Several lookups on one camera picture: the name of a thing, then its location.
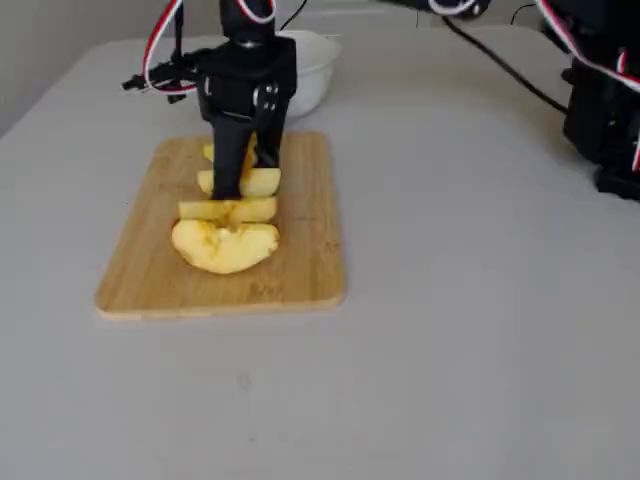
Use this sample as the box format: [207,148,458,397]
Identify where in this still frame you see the black device with white cable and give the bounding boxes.
[389,0,494,22]

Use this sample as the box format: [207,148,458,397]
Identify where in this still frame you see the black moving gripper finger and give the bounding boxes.
[249,82,289,171]

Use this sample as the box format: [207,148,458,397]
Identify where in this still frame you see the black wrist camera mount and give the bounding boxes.
[121,47,206,105]

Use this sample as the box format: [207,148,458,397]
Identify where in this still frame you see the white bowl with butterfly print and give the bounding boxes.
[277,29,342,120]

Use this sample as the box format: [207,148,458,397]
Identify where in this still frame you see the wooden cutting board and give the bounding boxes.
[94,131,347,321]

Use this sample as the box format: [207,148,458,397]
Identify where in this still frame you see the thick black cable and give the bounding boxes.
[439,14,570,114]

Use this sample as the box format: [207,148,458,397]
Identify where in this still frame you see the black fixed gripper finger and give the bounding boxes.
[210,114,254,202]

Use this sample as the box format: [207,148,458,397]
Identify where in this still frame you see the yellow apple slice red skin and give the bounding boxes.
[197,168,282,199]

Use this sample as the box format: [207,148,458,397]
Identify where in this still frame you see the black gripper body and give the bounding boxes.
[196,35,299,126]

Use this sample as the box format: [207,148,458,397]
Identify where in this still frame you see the thin black cable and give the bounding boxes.
[277,0,309,34]

